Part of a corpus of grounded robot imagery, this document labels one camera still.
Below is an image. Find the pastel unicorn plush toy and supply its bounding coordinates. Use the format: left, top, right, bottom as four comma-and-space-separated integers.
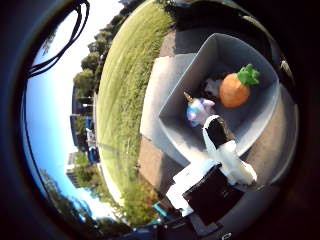
183, 91, 217, 128

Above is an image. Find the grey rectangular container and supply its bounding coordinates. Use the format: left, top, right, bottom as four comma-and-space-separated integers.
157, 32, 282, 168

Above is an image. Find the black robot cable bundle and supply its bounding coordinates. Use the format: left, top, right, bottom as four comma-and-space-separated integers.
26, 0, 92, 80

